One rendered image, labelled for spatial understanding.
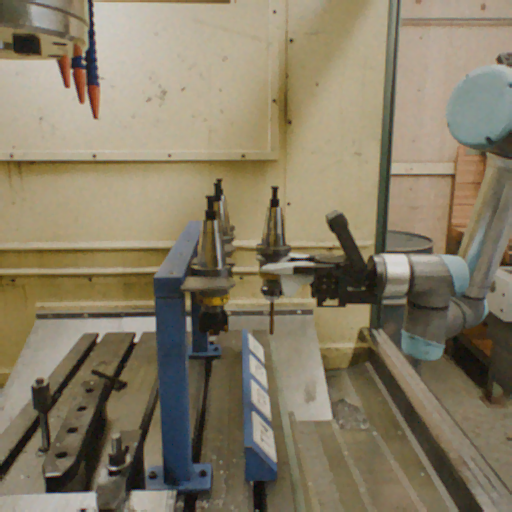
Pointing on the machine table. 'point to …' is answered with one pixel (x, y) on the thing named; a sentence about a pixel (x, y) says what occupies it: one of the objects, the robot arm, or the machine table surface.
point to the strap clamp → (135, 478)
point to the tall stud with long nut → (40, 390)
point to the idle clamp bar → (65, 483)
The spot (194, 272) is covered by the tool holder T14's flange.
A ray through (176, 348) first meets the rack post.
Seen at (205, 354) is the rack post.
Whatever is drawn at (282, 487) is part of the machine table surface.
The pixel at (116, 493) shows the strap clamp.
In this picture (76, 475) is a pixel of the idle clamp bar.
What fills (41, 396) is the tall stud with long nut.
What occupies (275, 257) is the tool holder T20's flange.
